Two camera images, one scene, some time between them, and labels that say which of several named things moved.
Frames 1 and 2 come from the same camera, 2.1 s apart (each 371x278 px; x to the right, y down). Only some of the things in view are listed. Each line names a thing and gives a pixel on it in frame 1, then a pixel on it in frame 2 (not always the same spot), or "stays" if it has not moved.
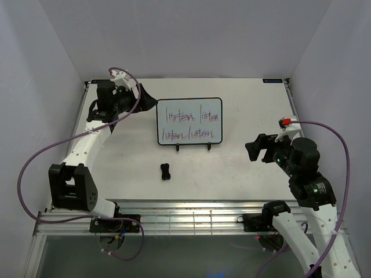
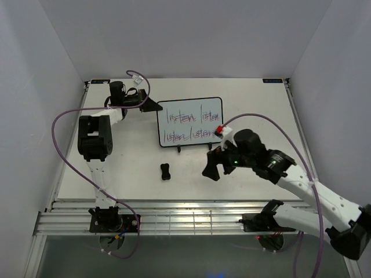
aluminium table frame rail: x=173 y=217 stays
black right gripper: x=264 y=141 → x=217 y=156
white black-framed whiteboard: x=189 y=121 stays
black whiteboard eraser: x=164 y=167 stays
